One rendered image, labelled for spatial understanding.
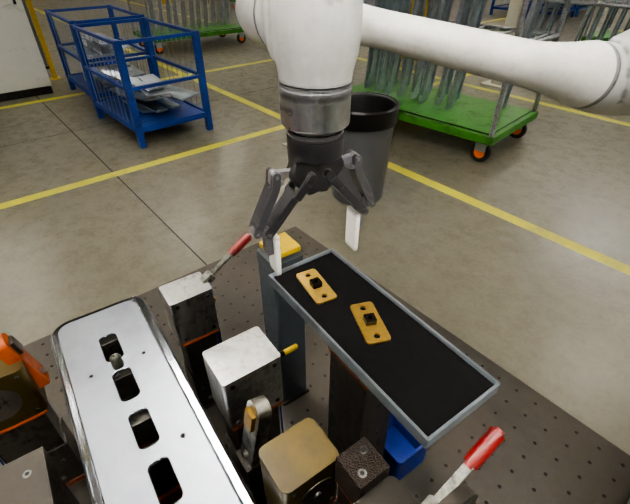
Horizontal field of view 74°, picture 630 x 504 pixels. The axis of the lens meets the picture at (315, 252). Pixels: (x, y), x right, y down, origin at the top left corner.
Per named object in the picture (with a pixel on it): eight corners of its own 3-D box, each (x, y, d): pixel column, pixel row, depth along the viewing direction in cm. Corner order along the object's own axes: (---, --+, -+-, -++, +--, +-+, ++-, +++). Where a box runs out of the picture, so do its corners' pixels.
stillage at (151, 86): (98, 117, 481) (69, 24, 424) (163, 103, 523) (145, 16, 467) (141, 149, 409) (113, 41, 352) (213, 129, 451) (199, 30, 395)
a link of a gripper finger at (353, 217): (346, 206, 67) (350, 205, 67) (344, 242, 71) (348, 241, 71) (356, 215, 64) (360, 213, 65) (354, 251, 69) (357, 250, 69)
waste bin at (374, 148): (313, 191, 339) (312, 100, 296) (357, 174, 365) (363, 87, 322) (356, 217, 308) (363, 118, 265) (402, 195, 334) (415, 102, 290)
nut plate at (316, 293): (295, 275, 73) (294, 270, 73) (314, 269, 75) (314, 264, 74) (317, 305, 67) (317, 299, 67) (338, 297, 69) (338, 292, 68)
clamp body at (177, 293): (189, 393, 108) (157, 286, 86) (231, 371, 113) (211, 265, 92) (200, 414, 103) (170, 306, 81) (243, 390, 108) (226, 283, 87)
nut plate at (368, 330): (349, 306, 67) (349, 300, 66) (371, 302, 68) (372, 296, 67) (367, 345, 61) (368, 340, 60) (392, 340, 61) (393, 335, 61)
